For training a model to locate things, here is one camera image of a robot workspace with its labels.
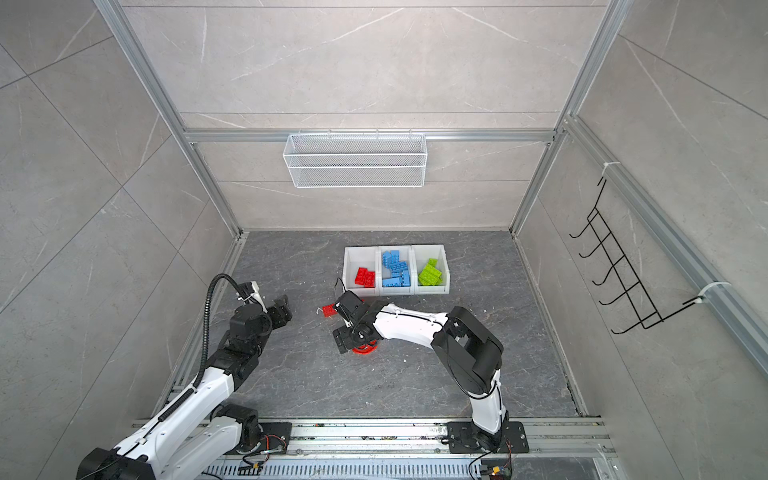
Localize red arch lego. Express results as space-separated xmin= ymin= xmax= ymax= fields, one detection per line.
xmin=352 ymin=340 xmax=378 ymax=355

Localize red lego brick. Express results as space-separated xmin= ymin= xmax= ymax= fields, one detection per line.
xmin=365 ymin=271 xmax=376 ymax=288
xmin=354 ymin=267 xmax=371 ymax=288
xmin=322 ymin=304 xmax=338 ymax=318

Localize red lego brick bottom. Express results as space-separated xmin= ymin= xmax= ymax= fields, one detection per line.
xmin=365 ymin=271 xmax=376 ymax=288

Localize blue lego brick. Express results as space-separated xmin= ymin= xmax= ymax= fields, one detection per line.
xmin=382 ymin=250 xmax=401 ymax=271
xmin=382 ymin=271 xmax=411 ymax=288
xmin=388 ymin=261 xmax=409 ymax=277

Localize blue lego brick top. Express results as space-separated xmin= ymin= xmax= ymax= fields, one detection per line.
xmin=388 ymin=261 xmax=409 ymax=277

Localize white three-compartment bin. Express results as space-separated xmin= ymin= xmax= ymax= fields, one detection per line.
xmin=341 ymin=244 xmax=451 ymax=298

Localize green lego brick bottom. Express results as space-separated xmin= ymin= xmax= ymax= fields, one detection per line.
xmin=418 ymin=258 xmax=443 ymax=286

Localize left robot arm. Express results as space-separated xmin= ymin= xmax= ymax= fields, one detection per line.
xmin=75 ymin=296 xmax=292 ymax=479

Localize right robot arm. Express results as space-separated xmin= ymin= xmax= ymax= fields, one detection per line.
xmin=333 ymin=291 xmax=508 ymax=446

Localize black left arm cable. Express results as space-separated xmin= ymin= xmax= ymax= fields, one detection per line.
xmin=190 ymin=273 xmax=250 ymax=388

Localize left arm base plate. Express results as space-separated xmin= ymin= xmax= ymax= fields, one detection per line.
xmin=236 ymin=422 xmax=293 ymax=455

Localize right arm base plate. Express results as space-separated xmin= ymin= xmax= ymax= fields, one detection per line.
xmin=444 ymin=420 xmax=530 ymax=454

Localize white wire mesh basket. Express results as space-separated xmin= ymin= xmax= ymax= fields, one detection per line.
xmin=283 ymin=133 xmax=428 ymax=189

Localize aluminium front rail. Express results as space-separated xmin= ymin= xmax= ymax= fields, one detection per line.
xmin=194 ymin=417 xmax=626 ymax=479

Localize black wire hook rack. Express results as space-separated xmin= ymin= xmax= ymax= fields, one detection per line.
xmin=568 ymin=177 xmax=705 ymax=336

